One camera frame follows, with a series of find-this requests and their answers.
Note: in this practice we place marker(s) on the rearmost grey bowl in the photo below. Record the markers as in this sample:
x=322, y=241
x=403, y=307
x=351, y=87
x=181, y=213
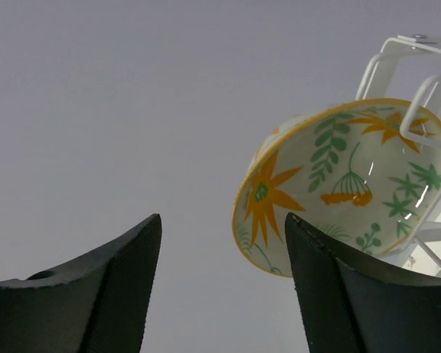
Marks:
x=347, y=171

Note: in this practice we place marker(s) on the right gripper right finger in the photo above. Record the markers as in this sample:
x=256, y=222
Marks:
x=352, y=302

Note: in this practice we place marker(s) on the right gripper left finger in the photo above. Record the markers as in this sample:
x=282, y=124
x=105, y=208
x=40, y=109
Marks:
x=96, y=302

